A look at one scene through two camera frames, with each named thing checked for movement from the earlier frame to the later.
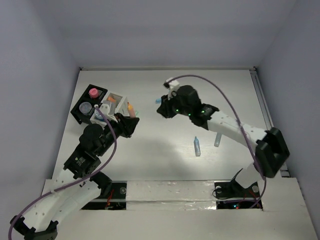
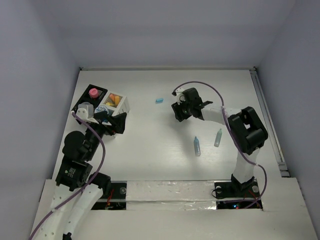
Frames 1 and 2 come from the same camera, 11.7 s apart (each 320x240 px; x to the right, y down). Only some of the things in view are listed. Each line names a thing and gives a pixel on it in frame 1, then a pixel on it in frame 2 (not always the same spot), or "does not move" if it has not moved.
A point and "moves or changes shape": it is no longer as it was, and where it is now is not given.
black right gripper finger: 168,108 to 179,112
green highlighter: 217,139 does not move
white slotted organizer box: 119,104 does not move
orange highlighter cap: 110,98 moves or changes shape
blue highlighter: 197,147 does not move
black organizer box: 76,111 does not move
